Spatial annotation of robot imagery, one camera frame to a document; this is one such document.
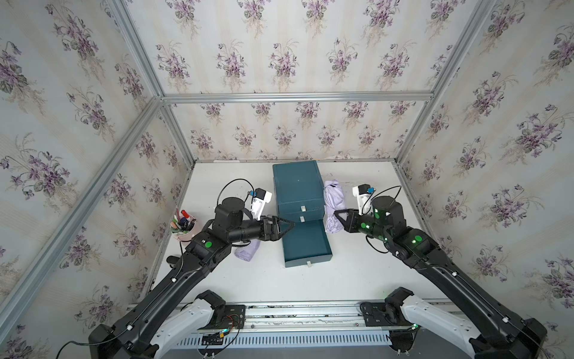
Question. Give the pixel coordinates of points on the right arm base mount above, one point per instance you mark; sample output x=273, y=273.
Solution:
x=389, y=311

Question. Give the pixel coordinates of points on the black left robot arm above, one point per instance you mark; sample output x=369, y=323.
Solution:
x=129, y=337

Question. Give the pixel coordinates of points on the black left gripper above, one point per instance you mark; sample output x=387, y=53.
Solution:
x=271, y=235

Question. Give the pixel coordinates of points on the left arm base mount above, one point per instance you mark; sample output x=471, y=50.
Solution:
x=225, y=315

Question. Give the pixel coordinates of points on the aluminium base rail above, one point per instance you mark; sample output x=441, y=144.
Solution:
x=305, y=316

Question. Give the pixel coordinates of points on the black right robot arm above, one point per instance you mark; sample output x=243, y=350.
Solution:
x=488, y=329

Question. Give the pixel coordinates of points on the teal bottom drawer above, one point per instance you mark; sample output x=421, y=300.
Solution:
x=305, y=244

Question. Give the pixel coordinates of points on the white ventilation grille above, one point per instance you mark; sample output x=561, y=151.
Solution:
x=310, y=339

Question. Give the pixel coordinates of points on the cup of coloured pens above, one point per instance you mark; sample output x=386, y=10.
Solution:
x=182, y=226

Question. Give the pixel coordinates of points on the teal drawer cabinet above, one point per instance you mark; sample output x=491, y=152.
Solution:
x=299, y=191

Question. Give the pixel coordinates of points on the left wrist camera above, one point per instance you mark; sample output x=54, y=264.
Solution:
x=259, y=198

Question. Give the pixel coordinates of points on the purple folded umbrella left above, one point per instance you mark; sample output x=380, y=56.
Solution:
x=246, y=252

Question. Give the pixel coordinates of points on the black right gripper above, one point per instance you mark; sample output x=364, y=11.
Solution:
x=350, y=223

